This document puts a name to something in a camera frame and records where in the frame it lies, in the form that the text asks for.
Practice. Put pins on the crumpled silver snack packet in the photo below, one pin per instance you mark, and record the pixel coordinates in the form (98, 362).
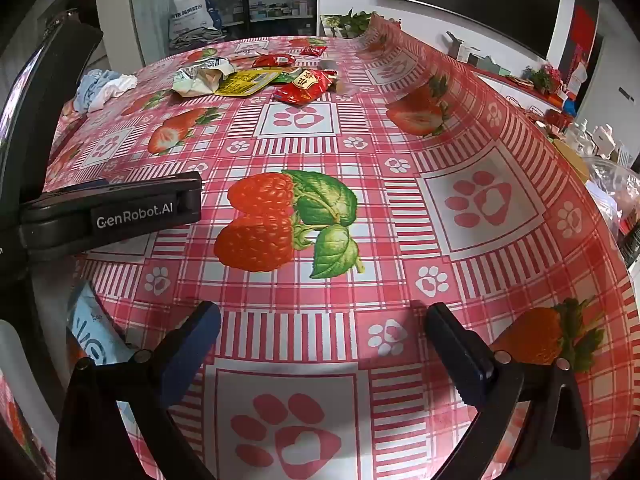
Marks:
(200, 77)

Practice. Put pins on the light blue cloth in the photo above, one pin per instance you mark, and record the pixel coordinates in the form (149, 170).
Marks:
(90, 90)

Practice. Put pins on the white cloth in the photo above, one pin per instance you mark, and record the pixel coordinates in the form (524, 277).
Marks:
(117, 87)

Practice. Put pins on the light blue snack packet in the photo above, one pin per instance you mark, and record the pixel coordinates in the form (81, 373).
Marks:
(92, 320)

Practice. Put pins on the glossy red snack packet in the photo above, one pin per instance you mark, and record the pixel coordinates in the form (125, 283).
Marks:
(272, 60)

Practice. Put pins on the red flower decoration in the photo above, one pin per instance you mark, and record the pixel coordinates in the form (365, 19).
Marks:
(542, 79)

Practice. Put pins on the white printed sack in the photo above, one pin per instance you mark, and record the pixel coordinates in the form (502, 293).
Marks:
(192, 12)

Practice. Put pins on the white tissue box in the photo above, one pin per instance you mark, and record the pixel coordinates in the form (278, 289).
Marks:
(480, 57)

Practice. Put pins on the strawberry print tablecloth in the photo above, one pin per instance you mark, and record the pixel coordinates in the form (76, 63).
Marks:
(350, 150)

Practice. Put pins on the yellow snack packet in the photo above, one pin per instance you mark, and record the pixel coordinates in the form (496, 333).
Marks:
(247, 82)

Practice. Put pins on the small red snack packet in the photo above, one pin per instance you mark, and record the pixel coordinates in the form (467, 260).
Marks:
(313, 51)

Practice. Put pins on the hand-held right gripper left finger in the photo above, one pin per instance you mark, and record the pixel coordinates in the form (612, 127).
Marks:
(192, 340)

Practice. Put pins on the clear plastic container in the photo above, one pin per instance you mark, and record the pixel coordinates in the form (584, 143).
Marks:
(612, 190)

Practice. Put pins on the red snack packet white label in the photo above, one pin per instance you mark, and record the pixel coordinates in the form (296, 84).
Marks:
(302, 85)

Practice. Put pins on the green leafy plant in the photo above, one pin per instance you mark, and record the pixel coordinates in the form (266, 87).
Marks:
(355, 22)

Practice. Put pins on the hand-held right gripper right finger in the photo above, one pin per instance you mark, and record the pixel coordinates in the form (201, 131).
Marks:
(457, 355)

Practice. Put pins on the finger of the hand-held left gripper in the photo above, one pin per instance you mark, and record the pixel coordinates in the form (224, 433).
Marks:
(130, 215)

